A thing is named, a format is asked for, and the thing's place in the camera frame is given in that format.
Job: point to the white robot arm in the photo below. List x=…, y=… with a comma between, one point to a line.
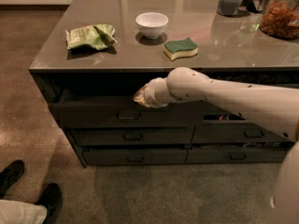
x=274, y=108

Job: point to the black shoe near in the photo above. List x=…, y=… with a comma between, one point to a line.
x=51, y=198

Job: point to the black shoe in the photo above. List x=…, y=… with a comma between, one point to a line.
x=10, y=175
x=51, y=198

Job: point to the white ceramic bowl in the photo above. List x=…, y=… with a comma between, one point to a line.
x=151, y=24

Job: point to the glass jar of snacks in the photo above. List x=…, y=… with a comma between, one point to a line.
x=281, y=19

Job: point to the white trouser leg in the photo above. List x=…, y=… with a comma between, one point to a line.
x=13, y=212

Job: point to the black shoe far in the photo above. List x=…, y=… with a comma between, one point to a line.
x=10, y=175

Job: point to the green yellow sponge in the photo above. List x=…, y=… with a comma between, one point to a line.
x=180, y=49

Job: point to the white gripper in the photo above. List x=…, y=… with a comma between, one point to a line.
x=149, y=94

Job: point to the crumpled green chip bag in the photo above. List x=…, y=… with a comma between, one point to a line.
x=97, y=36

